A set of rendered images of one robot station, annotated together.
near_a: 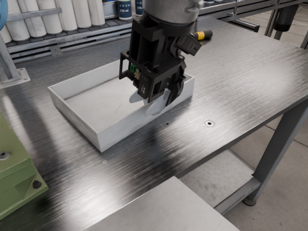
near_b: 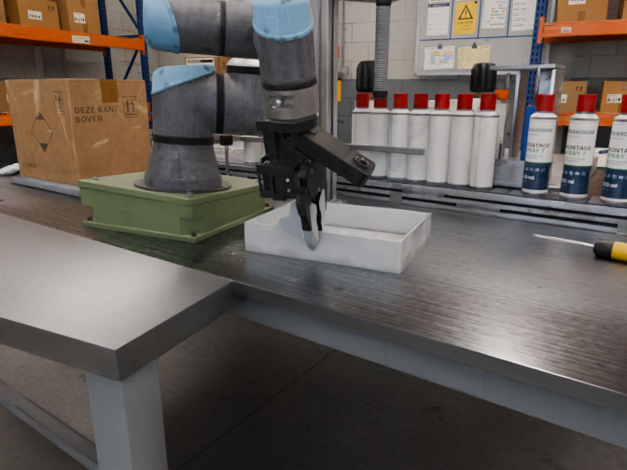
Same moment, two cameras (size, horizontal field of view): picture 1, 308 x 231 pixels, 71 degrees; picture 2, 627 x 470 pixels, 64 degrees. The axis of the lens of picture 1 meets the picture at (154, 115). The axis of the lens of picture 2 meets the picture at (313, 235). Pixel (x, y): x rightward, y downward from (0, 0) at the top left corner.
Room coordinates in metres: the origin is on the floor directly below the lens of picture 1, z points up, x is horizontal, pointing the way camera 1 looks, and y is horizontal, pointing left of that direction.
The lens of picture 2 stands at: (0.08, -0.70, 1.09)
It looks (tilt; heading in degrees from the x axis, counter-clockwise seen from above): 16 degrees down; 69
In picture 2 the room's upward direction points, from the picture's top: straight up
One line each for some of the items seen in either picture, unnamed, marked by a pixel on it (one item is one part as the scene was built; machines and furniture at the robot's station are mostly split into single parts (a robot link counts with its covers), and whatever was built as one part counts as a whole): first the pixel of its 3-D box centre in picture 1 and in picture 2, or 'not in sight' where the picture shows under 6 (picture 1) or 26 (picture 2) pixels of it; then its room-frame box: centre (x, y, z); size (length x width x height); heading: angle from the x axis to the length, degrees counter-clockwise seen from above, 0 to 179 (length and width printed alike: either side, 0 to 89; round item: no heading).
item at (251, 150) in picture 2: not in sight; (251, 128); (0.45, 0.77, 0.98); 0.05 x 0.05 x 0.20
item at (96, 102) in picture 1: (124, 90); (341, 230); (0.43, 0.07, 0.86); 0.27 x 0.20 x 0.05; 134
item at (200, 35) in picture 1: (189, 37); (592, 246); (0.79, -0.13, 0.84); 0.20 x 0.03 x 0.03; 116
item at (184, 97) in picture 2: not in sight; (187, 100); (0.21, 0.32, 1.07); 0.13 x 0.12 x 0.14; 172
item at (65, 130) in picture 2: not in sight; (81, 128); (-0.02, 0.92, 0.99); 0.30 x 0.24 x 0.27; 125
